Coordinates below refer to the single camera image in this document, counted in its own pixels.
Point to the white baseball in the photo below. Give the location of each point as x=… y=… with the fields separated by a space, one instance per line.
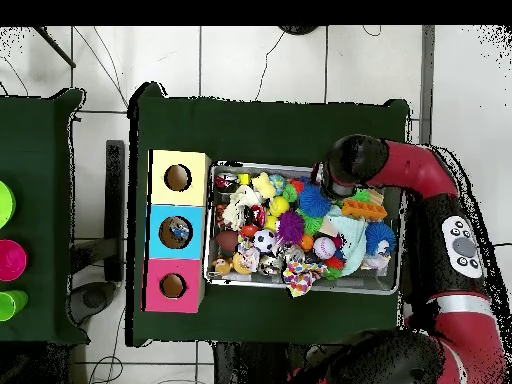
x=324 y=248

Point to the orange toy brick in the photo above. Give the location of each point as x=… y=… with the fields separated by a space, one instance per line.
x=364 y=210

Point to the brown monkey plush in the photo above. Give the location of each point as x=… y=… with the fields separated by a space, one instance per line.
x=222 y=266

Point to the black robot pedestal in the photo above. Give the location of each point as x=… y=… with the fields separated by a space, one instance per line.
x=248 y=368

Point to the black round base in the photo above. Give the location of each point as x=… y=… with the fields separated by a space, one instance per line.
x=298 y=30

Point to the bright green plastic cup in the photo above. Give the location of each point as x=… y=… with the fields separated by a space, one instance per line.
x=12 y=304
x=6 y=204

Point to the wooden box with three holes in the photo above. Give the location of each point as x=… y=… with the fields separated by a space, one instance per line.
x=180 y=198

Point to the pink plastic cup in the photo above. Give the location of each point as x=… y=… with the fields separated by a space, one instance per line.
x=12 y=260

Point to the dark green tablecloth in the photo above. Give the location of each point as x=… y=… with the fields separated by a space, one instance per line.
x=260 y=132
x=36 y=140

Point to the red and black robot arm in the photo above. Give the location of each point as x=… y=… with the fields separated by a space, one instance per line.
x=420 y=172

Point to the crushed clear plastic bottle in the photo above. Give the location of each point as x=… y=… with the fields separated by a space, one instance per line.
x=178 y=231

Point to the black slanted rod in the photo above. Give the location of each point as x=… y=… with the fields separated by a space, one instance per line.
x=55 y=47

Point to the purple spiky ball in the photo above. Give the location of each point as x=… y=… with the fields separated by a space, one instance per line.
x=290 y=228

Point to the light teal cloth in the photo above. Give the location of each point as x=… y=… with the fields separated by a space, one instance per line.
x=352 y=240

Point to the dark grey oval base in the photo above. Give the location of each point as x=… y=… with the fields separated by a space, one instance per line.
x=92 y=300

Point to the plain wooden block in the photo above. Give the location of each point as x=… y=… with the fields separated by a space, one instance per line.
x=328 y=228

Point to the small soccer ball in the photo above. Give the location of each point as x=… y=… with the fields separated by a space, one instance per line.
x=264 y=240

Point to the yellow plush animal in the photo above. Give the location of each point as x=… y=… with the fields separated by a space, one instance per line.
x=264 y=186

